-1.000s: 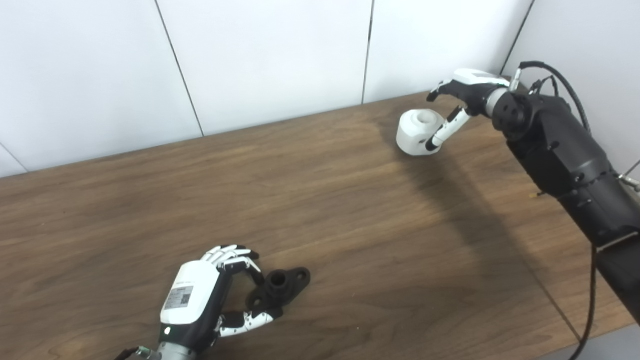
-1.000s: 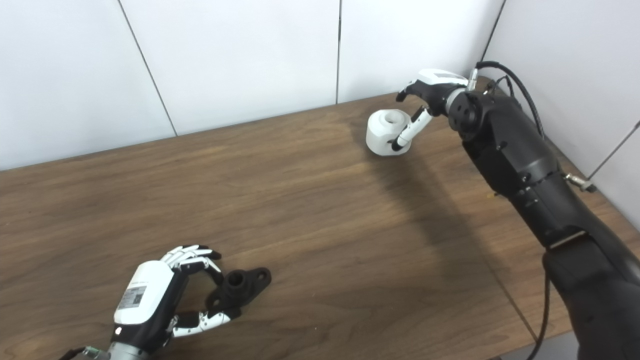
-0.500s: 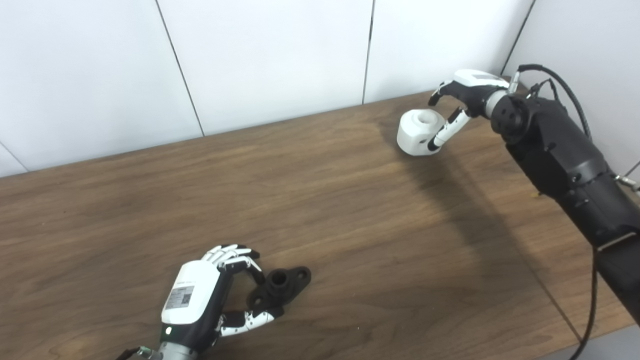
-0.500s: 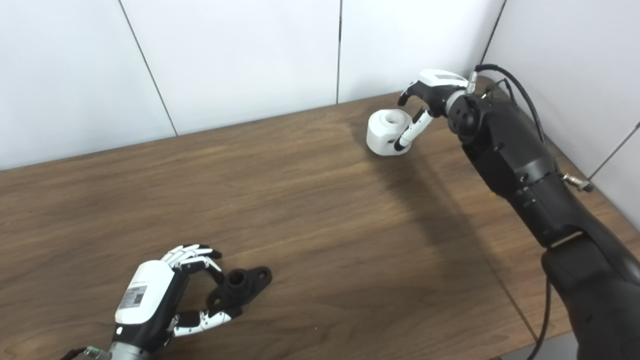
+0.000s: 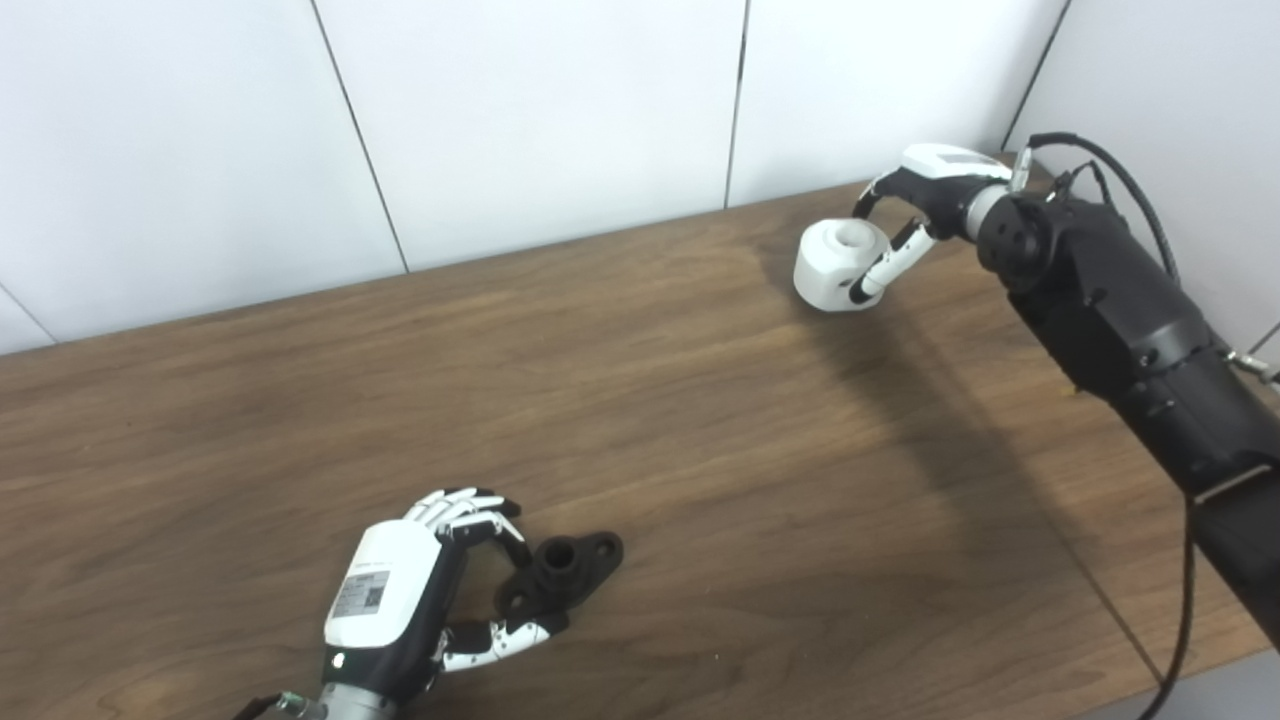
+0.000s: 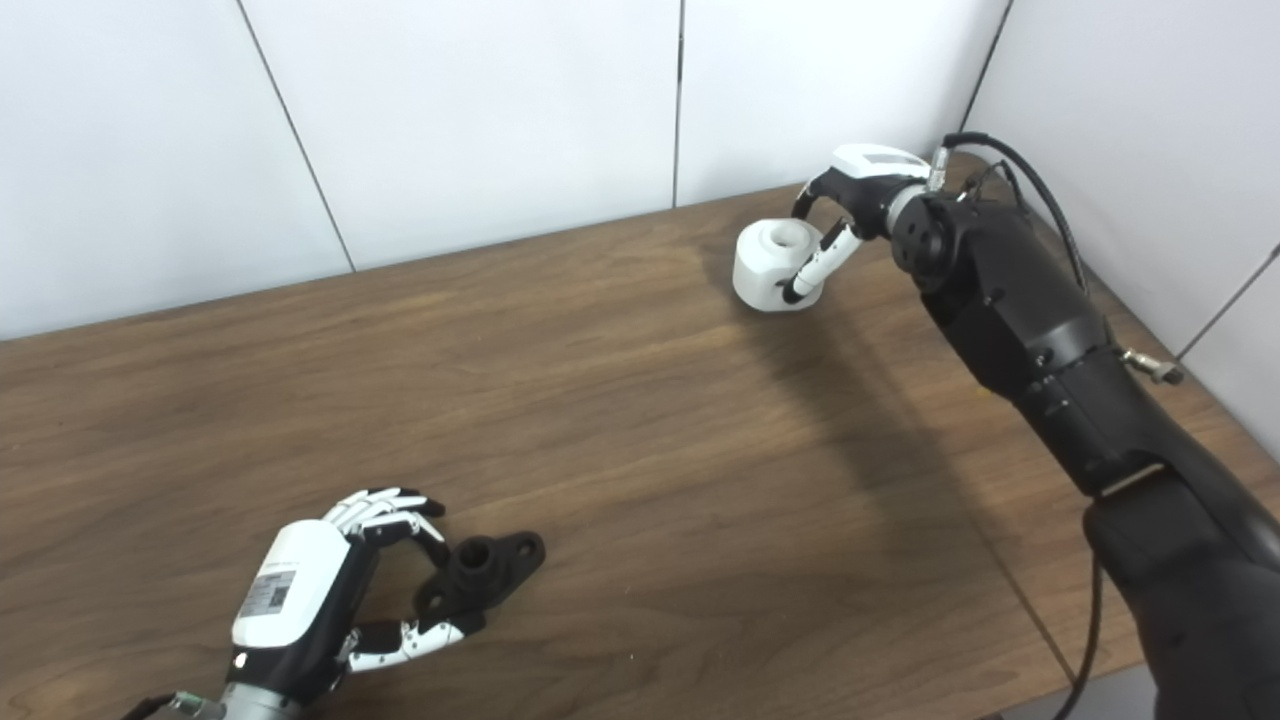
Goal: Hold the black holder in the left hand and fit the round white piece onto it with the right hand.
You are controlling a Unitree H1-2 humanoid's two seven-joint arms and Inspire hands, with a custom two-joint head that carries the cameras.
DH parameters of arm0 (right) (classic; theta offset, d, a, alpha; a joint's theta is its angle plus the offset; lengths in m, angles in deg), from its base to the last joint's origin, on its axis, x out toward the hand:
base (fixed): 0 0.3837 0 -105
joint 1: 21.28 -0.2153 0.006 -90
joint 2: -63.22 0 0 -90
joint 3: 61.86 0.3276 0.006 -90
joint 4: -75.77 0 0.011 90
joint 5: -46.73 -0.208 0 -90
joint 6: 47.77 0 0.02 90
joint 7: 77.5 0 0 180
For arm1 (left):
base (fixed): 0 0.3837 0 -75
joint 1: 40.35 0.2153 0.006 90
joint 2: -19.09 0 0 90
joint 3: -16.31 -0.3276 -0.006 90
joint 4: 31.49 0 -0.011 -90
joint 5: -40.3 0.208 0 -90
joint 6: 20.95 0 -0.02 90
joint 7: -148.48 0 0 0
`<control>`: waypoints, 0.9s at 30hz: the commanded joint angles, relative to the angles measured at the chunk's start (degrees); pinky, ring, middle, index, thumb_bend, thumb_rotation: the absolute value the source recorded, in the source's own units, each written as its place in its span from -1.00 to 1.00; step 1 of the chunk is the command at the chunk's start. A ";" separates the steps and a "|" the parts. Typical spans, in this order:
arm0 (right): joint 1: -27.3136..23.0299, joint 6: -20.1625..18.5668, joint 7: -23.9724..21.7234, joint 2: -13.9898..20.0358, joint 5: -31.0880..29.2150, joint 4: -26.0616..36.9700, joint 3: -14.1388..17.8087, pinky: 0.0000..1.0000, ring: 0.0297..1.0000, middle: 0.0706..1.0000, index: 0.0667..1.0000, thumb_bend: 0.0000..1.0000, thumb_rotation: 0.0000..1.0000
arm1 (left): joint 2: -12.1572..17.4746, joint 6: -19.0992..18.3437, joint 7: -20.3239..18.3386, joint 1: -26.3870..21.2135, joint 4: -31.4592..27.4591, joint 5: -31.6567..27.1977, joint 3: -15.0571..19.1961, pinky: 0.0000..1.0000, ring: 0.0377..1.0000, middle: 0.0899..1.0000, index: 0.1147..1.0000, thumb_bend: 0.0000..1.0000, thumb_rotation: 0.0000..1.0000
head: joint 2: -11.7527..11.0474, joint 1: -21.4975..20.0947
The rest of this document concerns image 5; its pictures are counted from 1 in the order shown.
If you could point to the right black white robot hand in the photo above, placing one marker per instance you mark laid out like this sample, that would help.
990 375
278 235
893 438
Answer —
945 180

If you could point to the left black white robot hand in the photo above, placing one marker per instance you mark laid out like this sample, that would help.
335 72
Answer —
385 590

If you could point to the round white piece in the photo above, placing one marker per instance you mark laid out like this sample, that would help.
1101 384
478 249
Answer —
830 265

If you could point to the black flanged holder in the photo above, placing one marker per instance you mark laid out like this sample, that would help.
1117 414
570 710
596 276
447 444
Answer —
570 565

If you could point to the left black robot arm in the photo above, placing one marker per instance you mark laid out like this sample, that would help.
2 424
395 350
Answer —
355 705

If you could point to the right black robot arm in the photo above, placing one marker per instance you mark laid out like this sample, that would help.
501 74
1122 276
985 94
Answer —
1120 300

